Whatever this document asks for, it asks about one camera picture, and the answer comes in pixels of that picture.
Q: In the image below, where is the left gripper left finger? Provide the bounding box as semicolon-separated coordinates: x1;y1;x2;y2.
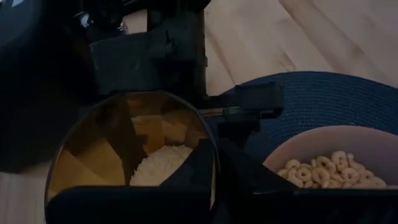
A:
45;139;218;224

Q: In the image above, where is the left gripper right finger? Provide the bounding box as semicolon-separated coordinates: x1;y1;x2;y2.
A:
216;138;398;224

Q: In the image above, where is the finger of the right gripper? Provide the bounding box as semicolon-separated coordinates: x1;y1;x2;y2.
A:
221;82;285;123

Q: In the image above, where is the pink bowl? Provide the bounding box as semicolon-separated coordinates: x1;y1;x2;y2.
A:
262;124;398;190

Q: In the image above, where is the cereal rings heap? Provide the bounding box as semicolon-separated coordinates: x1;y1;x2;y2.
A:
275;150;398;190

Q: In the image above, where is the round dark blue placemat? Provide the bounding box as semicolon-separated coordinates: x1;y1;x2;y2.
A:
217;71;398;162

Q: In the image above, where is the black four-slot toaster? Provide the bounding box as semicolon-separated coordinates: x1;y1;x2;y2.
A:
0;0;102;174

